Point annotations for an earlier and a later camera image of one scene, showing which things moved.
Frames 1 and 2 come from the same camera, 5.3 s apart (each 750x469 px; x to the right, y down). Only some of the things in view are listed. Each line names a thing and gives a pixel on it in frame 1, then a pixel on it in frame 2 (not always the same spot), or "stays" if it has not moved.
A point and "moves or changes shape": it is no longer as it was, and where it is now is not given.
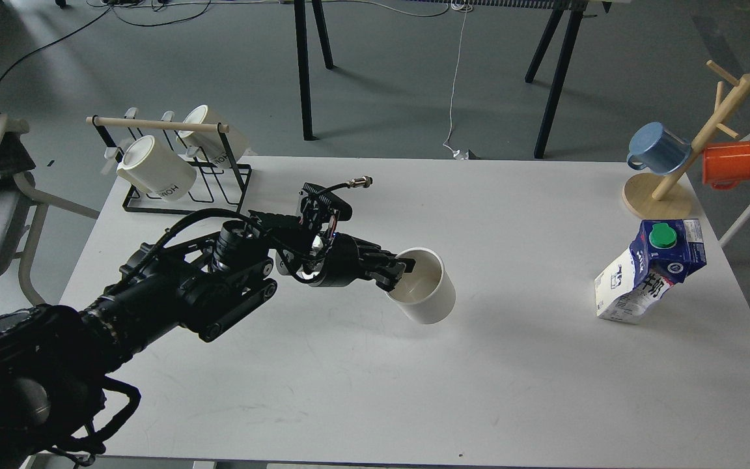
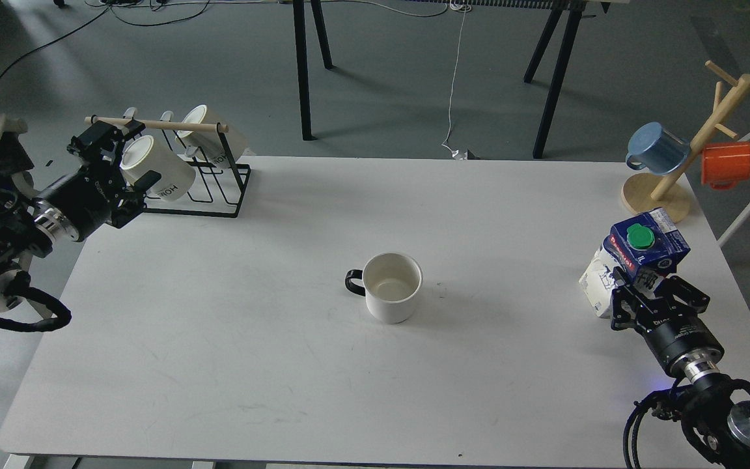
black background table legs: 558,74 stays
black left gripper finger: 386,281 to 127,210
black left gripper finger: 381,260 to 148,180
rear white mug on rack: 208,144 stays
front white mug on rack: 157,170 stays
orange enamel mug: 724,166 stays
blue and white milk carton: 663,253 moves or changes shape
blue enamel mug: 662,152 stays
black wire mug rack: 176,167 stays
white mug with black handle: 426,292 moves or changes shape
